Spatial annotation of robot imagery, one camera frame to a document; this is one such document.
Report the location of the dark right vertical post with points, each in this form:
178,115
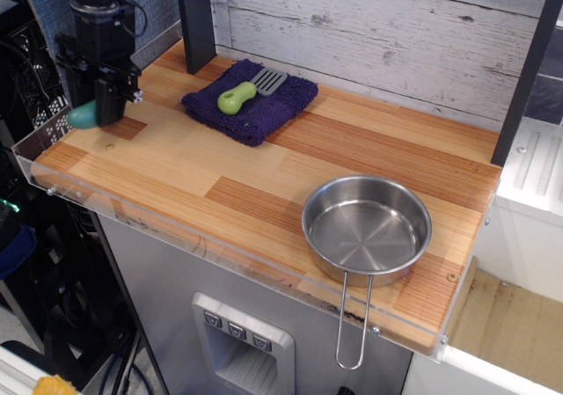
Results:
539,44

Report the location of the green handled grey spatula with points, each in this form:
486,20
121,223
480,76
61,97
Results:
265,83

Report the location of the clear acrylic table guard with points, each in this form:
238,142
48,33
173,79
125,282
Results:
162,173

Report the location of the silver toy fridge dispenser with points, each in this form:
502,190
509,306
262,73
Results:
245,354

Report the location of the dark left vertical post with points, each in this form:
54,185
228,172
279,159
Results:
197,33

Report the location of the yellow object at bottom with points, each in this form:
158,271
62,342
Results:
54,385

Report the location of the dark vertical post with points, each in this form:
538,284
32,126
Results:
539,44
197,33

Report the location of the blue fabric panel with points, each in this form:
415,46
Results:
154,17

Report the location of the green toy pickle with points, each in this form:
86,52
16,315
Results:
84,116

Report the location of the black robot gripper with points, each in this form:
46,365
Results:
97,57

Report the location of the purple knitted cloth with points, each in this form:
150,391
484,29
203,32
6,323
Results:
250,119

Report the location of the small steel frying pan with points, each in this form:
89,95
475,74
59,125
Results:
365,230

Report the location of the black plastic crate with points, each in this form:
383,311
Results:
31,90

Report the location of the white toy sink counter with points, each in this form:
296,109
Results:
509,334

